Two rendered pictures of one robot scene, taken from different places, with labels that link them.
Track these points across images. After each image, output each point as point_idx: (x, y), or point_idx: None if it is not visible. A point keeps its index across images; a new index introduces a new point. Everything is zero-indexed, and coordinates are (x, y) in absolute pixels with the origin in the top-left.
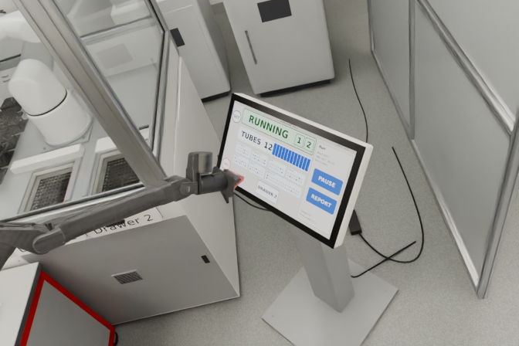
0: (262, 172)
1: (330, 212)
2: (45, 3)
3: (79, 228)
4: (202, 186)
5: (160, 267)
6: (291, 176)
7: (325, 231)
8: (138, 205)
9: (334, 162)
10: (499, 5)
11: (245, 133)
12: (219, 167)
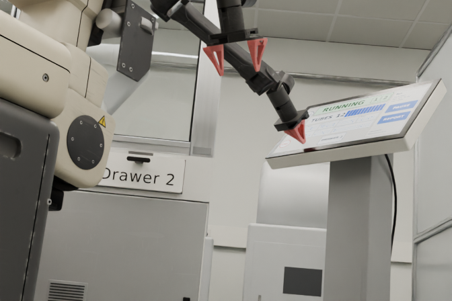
0: (329, 130)
1: (402, 119)
2: None
3: (196, 14)
4: (282, 86)
5: (119, 295)
6: (362, 119)
7: (395, 130)
8: (235, 46)
9: (409, 95)
10: None
11: (316, 119)
12: (275, 149)
